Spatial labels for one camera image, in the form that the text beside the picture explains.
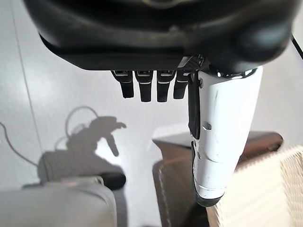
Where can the black white robot left hand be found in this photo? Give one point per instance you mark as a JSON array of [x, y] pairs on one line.
[[151, 35]]

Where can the cream woven basket tray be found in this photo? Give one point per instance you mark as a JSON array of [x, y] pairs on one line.
[[260, 189]]

